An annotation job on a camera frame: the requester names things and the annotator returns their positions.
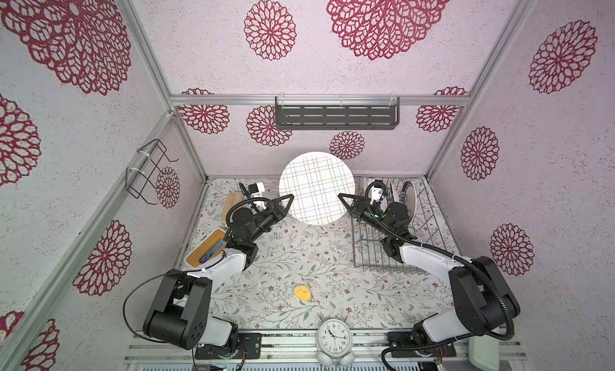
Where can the plaid beige plate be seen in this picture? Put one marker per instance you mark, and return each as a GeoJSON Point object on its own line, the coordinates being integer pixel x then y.
{"type": "Point", "coordinates": [315, 180]}

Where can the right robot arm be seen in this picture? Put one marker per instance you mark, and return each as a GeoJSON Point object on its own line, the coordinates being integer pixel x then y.
{"type": "Point", "coordinates": [483, 303]}

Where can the white alarm clock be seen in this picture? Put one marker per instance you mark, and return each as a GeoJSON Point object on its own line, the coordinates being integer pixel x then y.
{"type": "Point", "coordinates": [334, 344]}

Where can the pale green box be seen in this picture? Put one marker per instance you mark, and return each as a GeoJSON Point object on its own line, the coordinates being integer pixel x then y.
{"type": "Point", "coordinates": [484, 353]}

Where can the dark rimmed plate in rack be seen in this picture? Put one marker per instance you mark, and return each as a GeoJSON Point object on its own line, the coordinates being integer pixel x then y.
{"type": "Point", "coordinates": [407, 196]}

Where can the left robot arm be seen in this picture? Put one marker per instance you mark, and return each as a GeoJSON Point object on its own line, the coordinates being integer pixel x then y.
{"type": "Point", "coordinates": [179, 313]}

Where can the yellow cheese toy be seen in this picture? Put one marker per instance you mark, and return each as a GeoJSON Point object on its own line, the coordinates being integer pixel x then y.
{"type": "Point", "coordinates": [303, 292]}

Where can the grey wall shelf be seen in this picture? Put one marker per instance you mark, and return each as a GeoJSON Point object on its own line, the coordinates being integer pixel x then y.
{"type": "Point", "coordinates": [341, 116]}

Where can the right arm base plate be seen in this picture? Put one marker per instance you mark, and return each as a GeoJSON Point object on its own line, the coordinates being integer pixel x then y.
{"type": "Point", "coordinates": [405, 345]}

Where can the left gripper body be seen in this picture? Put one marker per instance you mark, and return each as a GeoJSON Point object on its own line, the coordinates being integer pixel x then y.
{"type": "Point", "coordinates": [264, 222]}

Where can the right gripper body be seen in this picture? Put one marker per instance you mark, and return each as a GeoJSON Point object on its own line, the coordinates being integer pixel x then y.
{"type": "Point", "coordinates": [358, 210]}

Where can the wire dish rack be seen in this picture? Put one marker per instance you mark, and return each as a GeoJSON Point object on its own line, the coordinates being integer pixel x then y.
{"type": "Point", "coordinates": [411, 252]}

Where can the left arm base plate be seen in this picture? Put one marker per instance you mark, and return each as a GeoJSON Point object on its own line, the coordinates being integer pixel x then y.
{"type": "Point", "coordinates": [238, 347]}

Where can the yellow tray with blue item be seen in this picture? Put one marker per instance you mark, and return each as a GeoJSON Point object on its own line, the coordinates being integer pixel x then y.
{"type": "Point", "coordinates": [209, 248]}

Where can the black wire wall basket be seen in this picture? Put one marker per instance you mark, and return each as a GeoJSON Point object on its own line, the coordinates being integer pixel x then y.
{"type": "Point", "coordinates": [142, 177]}

